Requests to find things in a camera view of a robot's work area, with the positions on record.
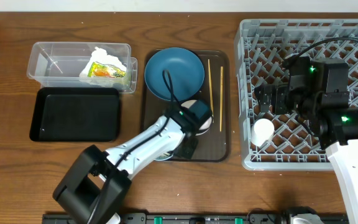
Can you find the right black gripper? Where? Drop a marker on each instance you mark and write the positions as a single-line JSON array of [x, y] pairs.
[[279, 91]]

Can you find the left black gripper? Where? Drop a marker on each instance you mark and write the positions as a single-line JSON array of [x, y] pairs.
[[190, 146]]

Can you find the light blue bowl with food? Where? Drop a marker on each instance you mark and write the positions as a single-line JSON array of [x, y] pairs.
[[165, 156]]

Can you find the yellow green snack wrapper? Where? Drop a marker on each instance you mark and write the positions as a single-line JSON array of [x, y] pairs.
[[104, 70]]

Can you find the white napkin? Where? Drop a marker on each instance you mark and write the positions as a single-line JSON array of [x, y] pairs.
[[100, 55]]

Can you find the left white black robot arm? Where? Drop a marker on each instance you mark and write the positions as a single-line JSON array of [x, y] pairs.
[[96, 184]]

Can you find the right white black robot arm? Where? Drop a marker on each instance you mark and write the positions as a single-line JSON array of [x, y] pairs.
[[317, 92]]

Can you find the grey dishwasher rack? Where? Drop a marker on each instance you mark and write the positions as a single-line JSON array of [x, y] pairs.
[[260, 45]]

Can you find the dark brown serving tray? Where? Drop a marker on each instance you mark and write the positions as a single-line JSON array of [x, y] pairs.
[[213, 146]]

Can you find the white bowl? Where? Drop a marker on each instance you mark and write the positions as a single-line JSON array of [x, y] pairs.
[[206, 126]]

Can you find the white cup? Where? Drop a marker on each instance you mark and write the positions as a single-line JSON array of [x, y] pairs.
[[262, 131]]

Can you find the right wooden chopstick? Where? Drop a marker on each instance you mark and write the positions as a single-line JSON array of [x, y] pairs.
[[221, 99]]

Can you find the wooden chopstick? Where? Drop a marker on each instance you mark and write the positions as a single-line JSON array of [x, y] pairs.
[[221, 99], [210, 90]]

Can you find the left wooden chopstick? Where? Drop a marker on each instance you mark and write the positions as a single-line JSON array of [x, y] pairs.
[[210, 90]]

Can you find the blue plate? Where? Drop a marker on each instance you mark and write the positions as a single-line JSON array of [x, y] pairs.
[[177, 66]]

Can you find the black plastic tray bin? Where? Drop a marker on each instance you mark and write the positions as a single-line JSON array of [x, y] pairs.
[[68, 114]]

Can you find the clear plastic bin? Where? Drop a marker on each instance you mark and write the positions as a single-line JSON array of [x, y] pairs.
[[58, 64]]

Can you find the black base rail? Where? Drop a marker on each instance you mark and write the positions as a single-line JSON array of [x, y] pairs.
[[257, 216]]

